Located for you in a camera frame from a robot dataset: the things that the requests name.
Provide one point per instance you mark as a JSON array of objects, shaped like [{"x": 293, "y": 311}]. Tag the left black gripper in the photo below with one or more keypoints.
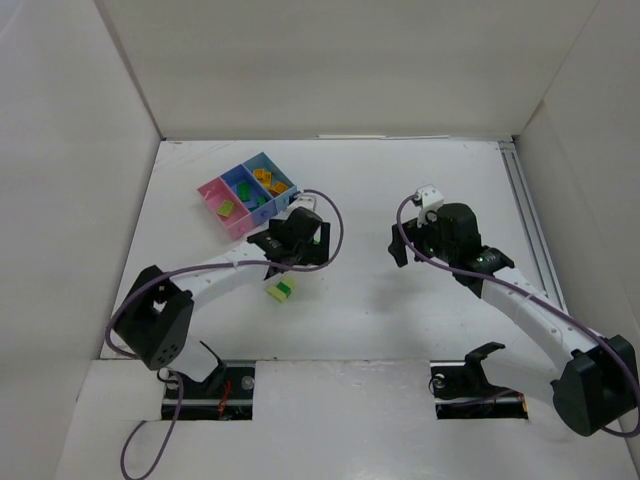
[{"x": 270, "y": 245}]

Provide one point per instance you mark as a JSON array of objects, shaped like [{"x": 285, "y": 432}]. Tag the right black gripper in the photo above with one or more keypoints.
[{"x": 400, "y": 245}]

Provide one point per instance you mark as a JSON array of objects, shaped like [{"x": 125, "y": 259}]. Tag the lime green lego brick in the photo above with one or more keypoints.
[{"x": 226, "y": 209}]

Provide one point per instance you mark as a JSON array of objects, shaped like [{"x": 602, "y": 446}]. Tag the large yellow lego brick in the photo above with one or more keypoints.
[{"x": 262, "y": 174}]

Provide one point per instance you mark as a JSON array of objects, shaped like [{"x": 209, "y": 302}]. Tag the green lego plate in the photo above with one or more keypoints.
[{"x": 244, "y": 191}]

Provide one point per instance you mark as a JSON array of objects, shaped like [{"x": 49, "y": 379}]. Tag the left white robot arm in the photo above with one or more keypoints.
[{"x": 154, "y": 319}]

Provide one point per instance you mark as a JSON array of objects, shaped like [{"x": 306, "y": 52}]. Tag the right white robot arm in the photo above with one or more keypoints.
[{"x": 592, "y": 380}]

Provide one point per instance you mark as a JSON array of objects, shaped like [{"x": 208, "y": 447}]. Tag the pale yellow green lego stack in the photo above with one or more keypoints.
[{"x": 282, "y": 290}]

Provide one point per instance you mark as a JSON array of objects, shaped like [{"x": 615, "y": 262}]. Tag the light blue plastic bin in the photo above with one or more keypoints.
[{"x": 262, "y": 160}]

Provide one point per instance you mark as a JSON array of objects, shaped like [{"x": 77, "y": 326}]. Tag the purple-blue plastic bin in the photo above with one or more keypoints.
[{"x": 251, "y": 194}]

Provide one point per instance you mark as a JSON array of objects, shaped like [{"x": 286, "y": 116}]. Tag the pink plastic bin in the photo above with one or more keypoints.
[{"x": 213, "y": 194}]

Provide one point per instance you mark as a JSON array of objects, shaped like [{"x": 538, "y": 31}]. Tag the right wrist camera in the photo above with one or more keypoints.
[{"x": 428, "y": 199}]

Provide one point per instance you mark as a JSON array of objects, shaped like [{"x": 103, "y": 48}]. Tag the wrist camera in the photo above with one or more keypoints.
[
  {"x": 307, "y": 202},
  {"x": 428, "y": 199}
]

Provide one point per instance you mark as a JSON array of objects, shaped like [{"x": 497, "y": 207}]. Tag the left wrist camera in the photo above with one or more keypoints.
[{"x": 307, "y": 202}]

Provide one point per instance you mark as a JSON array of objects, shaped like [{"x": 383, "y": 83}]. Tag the aluminium rail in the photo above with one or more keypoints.
[{"x": 538, "y": 247}]

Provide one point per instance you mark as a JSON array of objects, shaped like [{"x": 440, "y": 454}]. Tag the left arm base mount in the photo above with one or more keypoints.
[{"x": 226, "y": 395}]

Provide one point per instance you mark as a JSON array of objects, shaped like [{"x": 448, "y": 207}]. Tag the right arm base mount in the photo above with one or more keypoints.
[{"x": 462, "y": 390}]

